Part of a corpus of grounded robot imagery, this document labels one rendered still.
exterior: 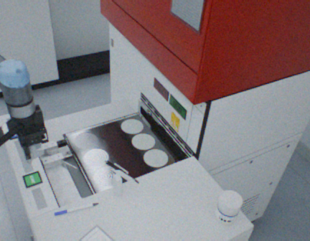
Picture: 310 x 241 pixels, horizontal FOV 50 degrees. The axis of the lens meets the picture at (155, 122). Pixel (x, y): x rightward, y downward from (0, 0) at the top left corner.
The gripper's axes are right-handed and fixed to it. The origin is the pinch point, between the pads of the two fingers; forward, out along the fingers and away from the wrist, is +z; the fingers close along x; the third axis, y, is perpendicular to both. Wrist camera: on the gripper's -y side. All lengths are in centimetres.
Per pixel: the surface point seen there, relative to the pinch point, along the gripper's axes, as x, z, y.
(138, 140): 7.2, 16.0, 45.8
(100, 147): 10.4, 15.9, 29.2
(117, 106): 42, 24, 52
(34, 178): 0.5, 9.6, 0.7
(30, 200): -7.8, 10.0, -2.7
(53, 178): 4.8, 18.0, 7.7
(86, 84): 181, 105, 84
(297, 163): 9, 106, 194
